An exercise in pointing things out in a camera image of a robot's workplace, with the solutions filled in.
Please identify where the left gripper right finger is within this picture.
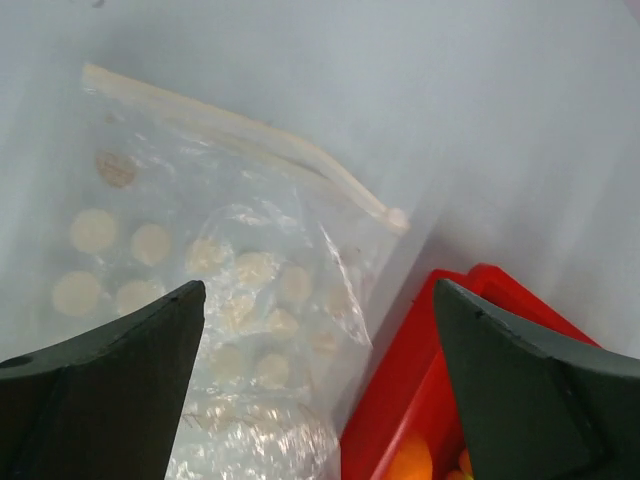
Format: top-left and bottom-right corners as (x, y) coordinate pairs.
(434, 280), (639, 479)

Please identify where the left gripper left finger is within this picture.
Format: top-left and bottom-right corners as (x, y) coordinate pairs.
(1, 281), (206, 479)

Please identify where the fake orange fruit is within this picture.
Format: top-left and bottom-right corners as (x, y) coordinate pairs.
(385, 436), (433, 480)

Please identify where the clear zip top bag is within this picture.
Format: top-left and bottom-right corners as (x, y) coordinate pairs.
(46, 64), (410, 479)

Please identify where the red plastic tray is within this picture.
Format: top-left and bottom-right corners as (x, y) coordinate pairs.
(340, 264), (592, 479)

